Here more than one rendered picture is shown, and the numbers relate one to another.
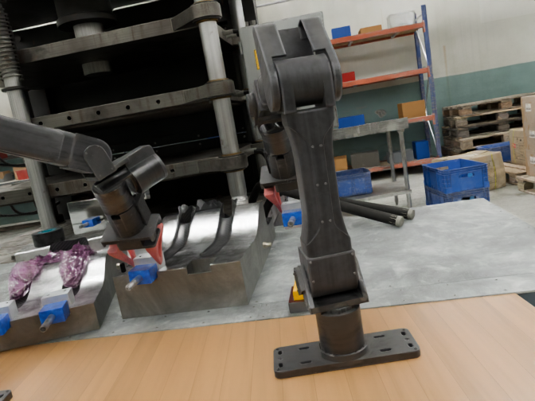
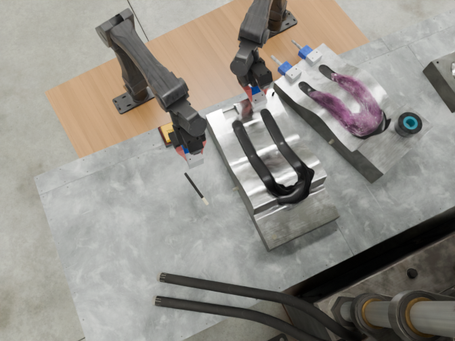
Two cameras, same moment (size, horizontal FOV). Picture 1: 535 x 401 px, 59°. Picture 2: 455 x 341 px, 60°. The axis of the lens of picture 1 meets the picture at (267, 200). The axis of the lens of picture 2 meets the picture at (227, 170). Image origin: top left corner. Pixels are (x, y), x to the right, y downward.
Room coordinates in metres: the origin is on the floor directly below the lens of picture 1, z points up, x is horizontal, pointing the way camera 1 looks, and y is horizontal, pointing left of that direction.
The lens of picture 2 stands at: (1.40, -0.22, 2.11)
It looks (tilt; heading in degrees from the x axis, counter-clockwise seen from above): 71 degrees down; 143
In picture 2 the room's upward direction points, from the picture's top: 3 degrees clockwise
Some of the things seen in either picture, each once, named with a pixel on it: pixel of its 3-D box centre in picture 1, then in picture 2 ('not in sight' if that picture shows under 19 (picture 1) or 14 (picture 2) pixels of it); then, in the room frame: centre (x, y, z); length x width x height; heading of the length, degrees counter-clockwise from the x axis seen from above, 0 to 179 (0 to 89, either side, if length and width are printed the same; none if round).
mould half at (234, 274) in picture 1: (208, 243); (271, 164); (1.13, 0.16, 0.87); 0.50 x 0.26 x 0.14; 171
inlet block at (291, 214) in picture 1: (293, 218); (188, 146); (0.94, -0.05, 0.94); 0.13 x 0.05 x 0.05; 171
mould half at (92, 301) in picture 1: (57, 278); (349, 107); (1.10, 0.53, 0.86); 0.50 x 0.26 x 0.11; 8
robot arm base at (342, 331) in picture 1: (340, 329); (137, 90); (0.62, -0.07, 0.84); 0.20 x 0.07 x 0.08; 88
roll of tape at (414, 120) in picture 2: (48, 236); (407, 124); (1.28, 0.61, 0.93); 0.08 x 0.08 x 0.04
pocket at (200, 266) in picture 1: (202, 270); (229, 114); (0.89, 0.15, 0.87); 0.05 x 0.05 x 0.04; 81
